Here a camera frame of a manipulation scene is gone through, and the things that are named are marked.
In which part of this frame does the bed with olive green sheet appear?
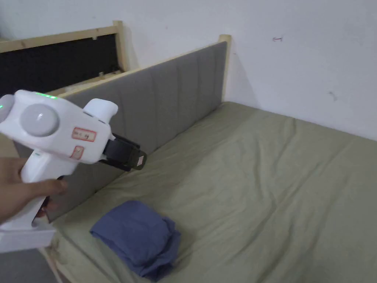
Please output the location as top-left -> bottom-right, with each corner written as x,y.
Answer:
38,101 -> 377,283

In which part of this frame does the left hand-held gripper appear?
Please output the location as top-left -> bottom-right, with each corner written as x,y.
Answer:
0,90 -> 148,254

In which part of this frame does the grey padded headboard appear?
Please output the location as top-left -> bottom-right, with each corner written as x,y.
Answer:
14,34 -> 232,222

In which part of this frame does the dark blue folded garment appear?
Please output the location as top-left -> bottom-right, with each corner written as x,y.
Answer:
89,200 -> 182,281

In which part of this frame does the wooden frame with black panel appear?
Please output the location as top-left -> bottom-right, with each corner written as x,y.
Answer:
0,20 -> 134,98

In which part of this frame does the person's left hand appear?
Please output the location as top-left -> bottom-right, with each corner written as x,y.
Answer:
0,156 -> 70,225

